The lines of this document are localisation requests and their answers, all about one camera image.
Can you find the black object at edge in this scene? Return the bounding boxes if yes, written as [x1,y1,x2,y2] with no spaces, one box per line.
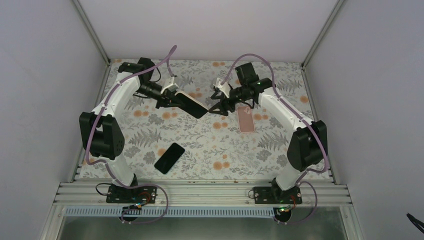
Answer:
[406,213,424,233]

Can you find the floral patterned table mat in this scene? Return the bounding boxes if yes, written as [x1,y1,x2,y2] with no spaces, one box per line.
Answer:
[79,58,334,181]

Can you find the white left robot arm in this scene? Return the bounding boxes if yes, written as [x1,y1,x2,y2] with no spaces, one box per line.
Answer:
[79,57,183,203]

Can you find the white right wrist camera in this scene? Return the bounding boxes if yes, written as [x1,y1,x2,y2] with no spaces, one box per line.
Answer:
[213,77,231,98]

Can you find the black smartphone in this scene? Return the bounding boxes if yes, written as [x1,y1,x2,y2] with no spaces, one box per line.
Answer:
[154,142,185,175]

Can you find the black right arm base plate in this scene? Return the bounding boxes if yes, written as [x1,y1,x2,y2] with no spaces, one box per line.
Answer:
[252,186,303,205]

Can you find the grey slotted cable duct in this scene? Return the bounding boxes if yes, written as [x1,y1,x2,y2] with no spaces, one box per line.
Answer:
[63,206,275,218]

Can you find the phone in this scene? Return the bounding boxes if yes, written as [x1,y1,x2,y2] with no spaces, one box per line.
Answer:
[175,91,209,119]

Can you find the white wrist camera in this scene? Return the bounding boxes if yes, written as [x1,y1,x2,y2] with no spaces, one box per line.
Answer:
[160,76,179,94]
[213,77,231,98]

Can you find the pink phone case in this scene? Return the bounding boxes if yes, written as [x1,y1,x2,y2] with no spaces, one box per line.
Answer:
[236,106,255,133]

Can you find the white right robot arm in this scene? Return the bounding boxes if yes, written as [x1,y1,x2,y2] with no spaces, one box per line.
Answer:
[209,62,329,204]

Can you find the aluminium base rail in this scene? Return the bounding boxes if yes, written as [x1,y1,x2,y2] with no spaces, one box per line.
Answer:
[53,180,353,207]

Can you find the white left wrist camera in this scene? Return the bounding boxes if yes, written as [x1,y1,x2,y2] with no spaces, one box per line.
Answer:
[160,76,179,94]

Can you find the aluminium enclosure frame post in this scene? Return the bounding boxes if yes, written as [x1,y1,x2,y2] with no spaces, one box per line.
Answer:
[71,0,111,65]

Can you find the right aluminium frame post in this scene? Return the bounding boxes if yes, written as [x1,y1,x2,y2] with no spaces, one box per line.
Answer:
[302,0,346,69]

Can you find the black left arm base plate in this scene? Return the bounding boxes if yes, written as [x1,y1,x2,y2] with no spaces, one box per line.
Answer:
[105,185,157,204]

